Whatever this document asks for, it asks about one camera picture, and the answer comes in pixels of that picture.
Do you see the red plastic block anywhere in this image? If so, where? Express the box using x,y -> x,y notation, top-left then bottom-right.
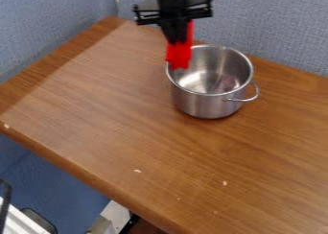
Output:
165,21 -> 193,70

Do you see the black cable loop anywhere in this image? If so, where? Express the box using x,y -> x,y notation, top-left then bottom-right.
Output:
0,178 -> 13,234

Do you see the metal pot with handles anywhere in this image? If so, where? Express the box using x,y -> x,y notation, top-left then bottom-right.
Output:
165,44 -> 259,119

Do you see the white table leg bracket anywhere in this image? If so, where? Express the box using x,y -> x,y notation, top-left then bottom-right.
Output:
85,200 -> 130,234

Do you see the white ribbed box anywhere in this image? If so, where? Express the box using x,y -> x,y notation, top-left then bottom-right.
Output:
0,197 -> 49,234

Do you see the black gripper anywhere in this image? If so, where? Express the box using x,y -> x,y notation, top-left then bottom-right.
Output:
131,0 -> 213,44

